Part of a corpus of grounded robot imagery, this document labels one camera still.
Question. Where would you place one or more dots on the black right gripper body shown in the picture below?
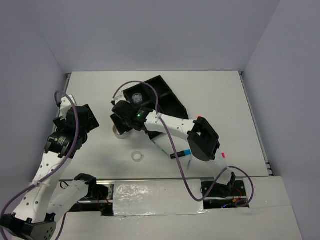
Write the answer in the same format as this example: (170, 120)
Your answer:
(123, 125)

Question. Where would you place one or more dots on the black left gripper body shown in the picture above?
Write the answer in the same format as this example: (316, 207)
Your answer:
(92, 123)

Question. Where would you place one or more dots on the small clear tape roll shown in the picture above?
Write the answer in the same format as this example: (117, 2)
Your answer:
(137, 156)

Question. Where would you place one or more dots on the blue capped black highlighter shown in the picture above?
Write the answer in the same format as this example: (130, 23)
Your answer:
(181, 154)

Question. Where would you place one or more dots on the clear blue pen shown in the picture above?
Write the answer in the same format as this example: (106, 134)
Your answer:
(189, 162)

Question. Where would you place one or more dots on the clear green pen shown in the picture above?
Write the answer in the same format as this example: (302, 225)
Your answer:
(159, 147)

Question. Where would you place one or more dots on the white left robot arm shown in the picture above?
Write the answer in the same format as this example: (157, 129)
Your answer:
(37, 215)

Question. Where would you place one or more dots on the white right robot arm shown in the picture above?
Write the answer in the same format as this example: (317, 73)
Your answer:
(202, 139)

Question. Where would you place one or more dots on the black compartment tray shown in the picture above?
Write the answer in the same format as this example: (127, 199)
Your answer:
(168, 103)

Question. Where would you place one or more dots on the aluminium table edge rail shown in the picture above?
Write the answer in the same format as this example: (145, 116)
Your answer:
(64, 86)

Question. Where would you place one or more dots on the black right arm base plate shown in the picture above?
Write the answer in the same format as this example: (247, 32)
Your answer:
(222, 192)

